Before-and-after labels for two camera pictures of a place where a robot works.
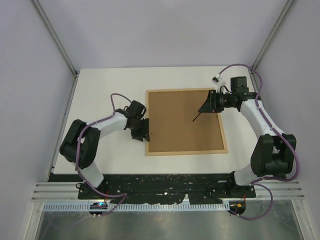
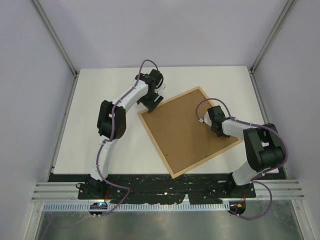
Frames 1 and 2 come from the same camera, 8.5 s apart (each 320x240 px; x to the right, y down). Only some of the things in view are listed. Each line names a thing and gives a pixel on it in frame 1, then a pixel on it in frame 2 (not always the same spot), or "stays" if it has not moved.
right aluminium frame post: (288, 7) stays
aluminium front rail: (285, 189) stays
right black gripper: (210, 105) -> (226, 135)
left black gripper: (144, 133) -> (151, 105)
